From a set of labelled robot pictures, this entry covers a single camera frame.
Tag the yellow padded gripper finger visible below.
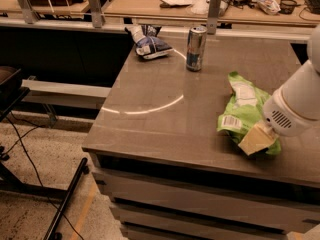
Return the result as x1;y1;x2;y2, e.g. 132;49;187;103
238;122;278;156

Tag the green rice chip bag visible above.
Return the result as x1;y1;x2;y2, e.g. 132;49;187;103
217;72;281;155

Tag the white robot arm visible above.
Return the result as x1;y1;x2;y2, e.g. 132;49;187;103
238;26;320;155

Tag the redbull can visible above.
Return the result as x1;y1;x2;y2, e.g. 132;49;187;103
186;26;207;71

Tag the blue white chip bag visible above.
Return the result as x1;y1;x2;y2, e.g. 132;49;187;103
125;24;173;60

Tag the grey drawer cabinet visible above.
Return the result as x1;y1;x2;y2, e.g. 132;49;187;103
83;37;320;240

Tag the white snack packet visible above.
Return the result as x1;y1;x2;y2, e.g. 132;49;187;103
255;0;280;15

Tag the black round cup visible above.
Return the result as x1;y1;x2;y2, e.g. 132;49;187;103
280;0;297;14

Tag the black stand leg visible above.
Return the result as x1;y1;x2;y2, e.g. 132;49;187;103
43;158;89;240

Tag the right metal bracket post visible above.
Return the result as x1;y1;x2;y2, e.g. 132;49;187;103
206;0;221;35

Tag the metal bracket post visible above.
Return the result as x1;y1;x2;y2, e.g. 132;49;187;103
17;0;39;24
88;0;105;28
206;0;221;35

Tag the middle metal bracket post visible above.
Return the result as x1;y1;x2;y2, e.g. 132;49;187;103
88;0;105;28

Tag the black floor cable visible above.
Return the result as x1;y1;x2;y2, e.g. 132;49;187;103
0;112;85;240

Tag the left metal bracket post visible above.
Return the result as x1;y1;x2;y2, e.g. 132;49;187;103
17;0;39;24

